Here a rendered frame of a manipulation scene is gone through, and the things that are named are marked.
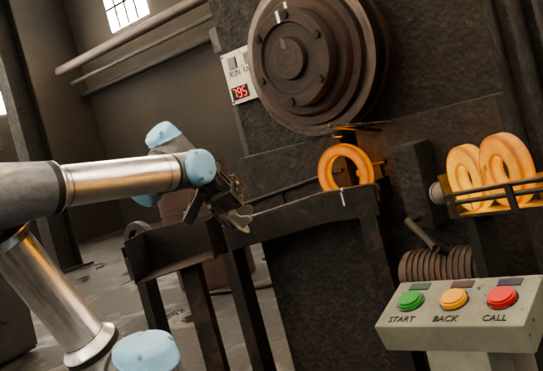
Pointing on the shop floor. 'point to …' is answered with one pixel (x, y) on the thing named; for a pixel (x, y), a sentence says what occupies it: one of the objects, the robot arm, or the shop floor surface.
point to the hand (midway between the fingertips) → (242, 229)
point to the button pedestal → (466, 326)
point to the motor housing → (438, 264)
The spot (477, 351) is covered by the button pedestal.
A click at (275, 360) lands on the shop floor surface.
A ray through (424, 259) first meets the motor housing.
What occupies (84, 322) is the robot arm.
